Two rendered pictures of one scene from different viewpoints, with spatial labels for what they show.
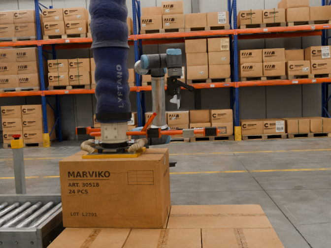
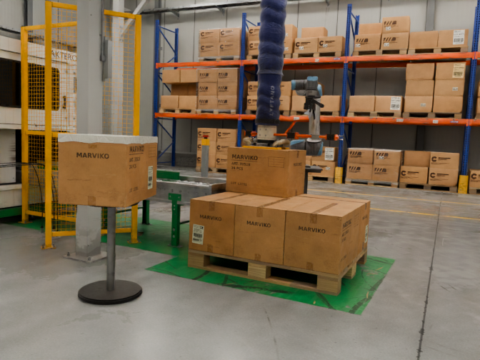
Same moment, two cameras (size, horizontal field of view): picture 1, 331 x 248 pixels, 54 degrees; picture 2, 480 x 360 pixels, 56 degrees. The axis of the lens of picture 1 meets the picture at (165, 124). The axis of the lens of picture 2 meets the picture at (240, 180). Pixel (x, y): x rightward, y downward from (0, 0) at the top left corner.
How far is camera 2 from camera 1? 2.07 m
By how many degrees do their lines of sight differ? 21
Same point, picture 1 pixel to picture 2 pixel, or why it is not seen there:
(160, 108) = (315, 124)
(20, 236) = (199, 189)
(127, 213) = (266, 186)
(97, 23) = (261, 57)
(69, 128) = not seen: hidden behind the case
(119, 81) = (272, 97)
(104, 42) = (264, 70)
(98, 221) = (247, 189)
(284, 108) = not seen: outside the picture
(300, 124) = not seen: outside the picture
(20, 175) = (205, 165)
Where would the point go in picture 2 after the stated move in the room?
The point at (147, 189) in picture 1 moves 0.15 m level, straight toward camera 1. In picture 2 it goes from (279, 170) to (276, 171)
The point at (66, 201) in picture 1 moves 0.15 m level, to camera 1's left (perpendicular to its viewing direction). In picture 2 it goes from (228, 174) to (213, 173)
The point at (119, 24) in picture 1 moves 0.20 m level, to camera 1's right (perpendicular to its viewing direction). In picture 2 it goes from (276, 58) to (298, 58)
